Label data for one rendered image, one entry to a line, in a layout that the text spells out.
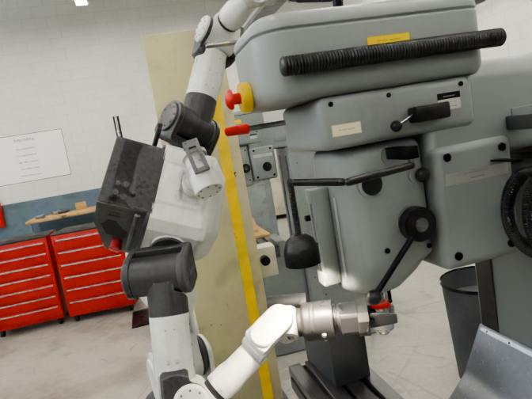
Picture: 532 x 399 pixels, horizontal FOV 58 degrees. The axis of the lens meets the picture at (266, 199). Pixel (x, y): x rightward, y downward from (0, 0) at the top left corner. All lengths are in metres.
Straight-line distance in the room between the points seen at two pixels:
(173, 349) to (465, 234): 0.66
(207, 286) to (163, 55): 1.30
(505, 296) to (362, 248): 0.52
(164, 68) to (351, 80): 1.89
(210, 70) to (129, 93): 8.67
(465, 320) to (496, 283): 1.68
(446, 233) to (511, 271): 0.34
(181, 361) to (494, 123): 0.83
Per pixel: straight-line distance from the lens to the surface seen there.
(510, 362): 1.43
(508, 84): 1.14
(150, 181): 1.20
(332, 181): 0.84
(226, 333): 2.91
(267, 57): 0.90
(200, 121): 1.33
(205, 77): 1.38
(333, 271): 1.05
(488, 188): 1.09
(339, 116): 0.92
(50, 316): 5.90
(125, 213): 1.17
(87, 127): 10.03
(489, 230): 1.11
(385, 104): 0.96
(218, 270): 2.79
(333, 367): 1.53
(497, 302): 1.44
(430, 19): 1.03
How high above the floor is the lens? 1.68
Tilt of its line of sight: 8 degrees down
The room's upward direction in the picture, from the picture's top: 10 degrees counter-clockwise
